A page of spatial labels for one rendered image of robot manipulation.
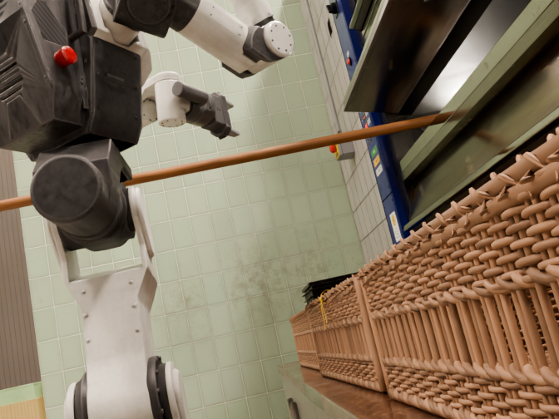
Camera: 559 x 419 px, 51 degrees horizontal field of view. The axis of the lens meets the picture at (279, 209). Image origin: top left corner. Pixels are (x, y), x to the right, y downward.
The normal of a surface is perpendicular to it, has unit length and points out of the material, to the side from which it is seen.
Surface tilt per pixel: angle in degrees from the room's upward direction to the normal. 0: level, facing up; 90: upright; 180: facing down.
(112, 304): 80
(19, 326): 90
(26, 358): 90
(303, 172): 90
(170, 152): 90
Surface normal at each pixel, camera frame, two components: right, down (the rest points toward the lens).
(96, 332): 0.01, -0.39
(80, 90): 0.83, -0.29
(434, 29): 0.00, 0.97
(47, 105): -0.44, 0.18
